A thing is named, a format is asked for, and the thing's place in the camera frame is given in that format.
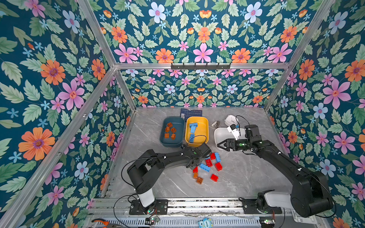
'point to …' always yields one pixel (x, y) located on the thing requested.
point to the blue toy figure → (205, 223)
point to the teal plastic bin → (178, 123)
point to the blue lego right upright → (217, 157)
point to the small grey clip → (216, 124)
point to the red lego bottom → (214, 177)
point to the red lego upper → (213, 156)
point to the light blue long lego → (192, 126)
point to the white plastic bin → (222, 134)
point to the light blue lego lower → (205, 167)
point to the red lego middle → (208, 163)
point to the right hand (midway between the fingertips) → (224, 142)
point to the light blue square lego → (193, 131)
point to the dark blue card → (186, 113)
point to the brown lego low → (167, 129)
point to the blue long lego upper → (192, 137)
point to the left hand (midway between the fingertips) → (203, 159)
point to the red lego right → (218, 166)
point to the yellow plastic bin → (201, 134)
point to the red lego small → (196, 170)
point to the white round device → (230, 119)
